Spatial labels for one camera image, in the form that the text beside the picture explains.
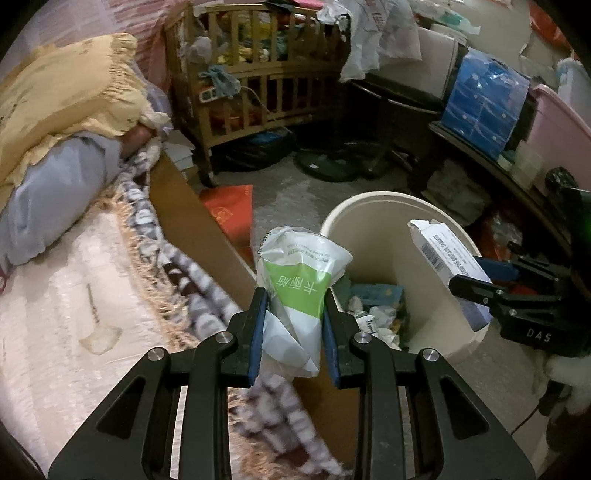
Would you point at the blue tissue pack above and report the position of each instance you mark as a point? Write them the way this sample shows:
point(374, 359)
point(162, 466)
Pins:
point(485, 106)

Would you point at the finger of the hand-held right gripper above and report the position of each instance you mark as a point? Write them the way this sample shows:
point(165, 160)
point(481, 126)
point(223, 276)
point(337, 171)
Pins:
point(489, 295)
point(531, 274)

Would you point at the wooden baby crib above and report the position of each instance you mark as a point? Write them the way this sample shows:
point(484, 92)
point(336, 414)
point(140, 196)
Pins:
point(277, 87)

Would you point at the white green plastic bag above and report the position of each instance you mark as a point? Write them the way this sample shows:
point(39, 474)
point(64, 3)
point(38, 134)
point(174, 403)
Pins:
point(295, 286)

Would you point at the red paper bag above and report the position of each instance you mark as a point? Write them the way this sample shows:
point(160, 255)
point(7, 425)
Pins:
point(231, 207)

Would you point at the cream quilted bedspread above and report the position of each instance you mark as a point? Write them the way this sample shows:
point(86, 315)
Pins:
point(69, 300)

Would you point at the grey-blue blanket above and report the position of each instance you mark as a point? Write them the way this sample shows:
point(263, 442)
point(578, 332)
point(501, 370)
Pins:
point(55, 184)

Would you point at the white plastic bucket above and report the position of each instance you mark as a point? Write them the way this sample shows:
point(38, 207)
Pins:
point(369, 230)

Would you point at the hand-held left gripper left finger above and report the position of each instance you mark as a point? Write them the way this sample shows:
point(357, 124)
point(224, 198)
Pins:
point(257, 341)

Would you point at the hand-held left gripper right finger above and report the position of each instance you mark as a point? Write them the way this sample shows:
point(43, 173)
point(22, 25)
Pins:
point(330, 350)

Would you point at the dark wooden table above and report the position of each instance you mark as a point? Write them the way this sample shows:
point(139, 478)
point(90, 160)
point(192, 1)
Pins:
point(489, 170)

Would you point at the teal cloth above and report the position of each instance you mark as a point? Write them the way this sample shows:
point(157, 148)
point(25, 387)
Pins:
point(221, 81)

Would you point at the crumpled white tissue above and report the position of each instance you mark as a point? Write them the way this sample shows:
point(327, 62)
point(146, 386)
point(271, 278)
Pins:
point(385, 339)

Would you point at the grey white fringed blanket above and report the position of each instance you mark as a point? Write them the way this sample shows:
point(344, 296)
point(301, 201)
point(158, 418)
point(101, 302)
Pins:
point(194, 286)

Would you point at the black bag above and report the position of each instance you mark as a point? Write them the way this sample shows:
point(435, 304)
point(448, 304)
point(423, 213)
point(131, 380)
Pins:
point(254, 150)

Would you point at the pink plastic tub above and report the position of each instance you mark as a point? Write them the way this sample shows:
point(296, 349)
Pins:
point(554, 129)

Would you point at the black chair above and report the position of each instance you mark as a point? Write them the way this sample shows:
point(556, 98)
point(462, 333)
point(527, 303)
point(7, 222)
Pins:
point(397, 92)

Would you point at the wooden bed frame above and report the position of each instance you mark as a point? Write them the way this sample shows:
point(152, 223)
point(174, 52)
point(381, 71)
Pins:
point(194, 203)

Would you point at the white barcode cardboard box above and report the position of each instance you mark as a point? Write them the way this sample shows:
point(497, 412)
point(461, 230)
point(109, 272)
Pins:
point(443, 254)

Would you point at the white cardboard box stack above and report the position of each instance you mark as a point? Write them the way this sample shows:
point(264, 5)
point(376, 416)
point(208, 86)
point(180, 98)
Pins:
point(182, 152)

